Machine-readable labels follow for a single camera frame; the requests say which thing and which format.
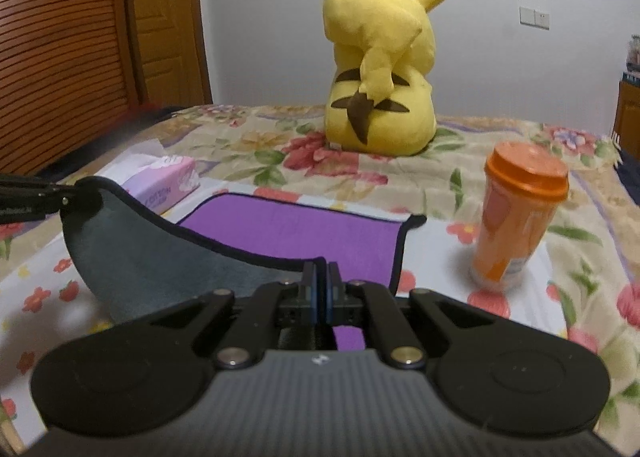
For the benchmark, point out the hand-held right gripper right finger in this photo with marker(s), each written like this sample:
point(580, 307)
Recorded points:
point(331, 294)

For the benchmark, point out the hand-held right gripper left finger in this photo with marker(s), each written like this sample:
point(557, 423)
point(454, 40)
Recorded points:
point(311, 293)

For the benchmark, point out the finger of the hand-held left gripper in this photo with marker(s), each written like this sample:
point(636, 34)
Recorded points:
point(35, 185)
point(30, 207)

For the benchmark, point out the purple and grey towel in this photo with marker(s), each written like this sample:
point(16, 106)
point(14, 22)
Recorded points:
point(300, 232)

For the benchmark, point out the purple tissue pack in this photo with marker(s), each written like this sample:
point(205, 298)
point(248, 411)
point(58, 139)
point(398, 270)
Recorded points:
point(165, 179)

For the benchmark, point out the slatted wooden headboard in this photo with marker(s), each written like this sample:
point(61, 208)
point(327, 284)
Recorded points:
point(55, 47)

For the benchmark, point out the orange lidded cup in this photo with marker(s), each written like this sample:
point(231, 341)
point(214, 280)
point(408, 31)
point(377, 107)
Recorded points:
point(510, 217)

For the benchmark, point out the wooden door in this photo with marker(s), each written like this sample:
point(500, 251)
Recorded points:
point(165, 22)

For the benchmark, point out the yellow plush toy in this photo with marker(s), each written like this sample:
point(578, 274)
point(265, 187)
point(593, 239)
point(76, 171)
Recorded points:
point(380, 62)

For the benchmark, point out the floral bed sheet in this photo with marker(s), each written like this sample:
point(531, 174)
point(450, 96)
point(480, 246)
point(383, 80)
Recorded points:
point(575, 247)

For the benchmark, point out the wooden cabinet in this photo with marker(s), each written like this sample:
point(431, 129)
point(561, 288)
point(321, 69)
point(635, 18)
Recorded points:
point(629, 117)

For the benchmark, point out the white wall switch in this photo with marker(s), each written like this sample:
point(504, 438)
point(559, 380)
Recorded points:
point(534, 17)

